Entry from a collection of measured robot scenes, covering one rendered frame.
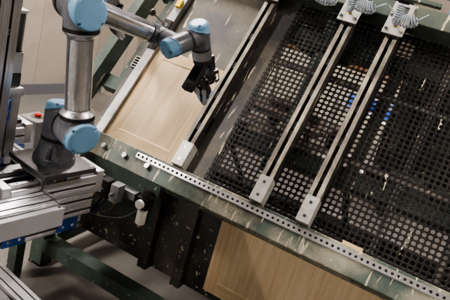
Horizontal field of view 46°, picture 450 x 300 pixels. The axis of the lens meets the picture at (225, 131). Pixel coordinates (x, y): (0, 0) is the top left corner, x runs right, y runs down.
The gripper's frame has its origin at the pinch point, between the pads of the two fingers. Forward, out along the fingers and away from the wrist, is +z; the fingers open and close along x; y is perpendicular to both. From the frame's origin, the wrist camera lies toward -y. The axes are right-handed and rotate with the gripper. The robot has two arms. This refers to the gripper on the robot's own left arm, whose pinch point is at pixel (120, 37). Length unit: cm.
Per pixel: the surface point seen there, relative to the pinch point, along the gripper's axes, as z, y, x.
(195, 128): 33, 47, -13
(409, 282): 51, 160, -33
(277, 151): 34, 89, -8
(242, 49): 18, 47, 34
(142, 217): 54, 42, -57
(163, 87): 29.9, 16.3, 2.8
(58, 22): 156, -272, 142
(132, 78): 26.8, -1.2, -0.6
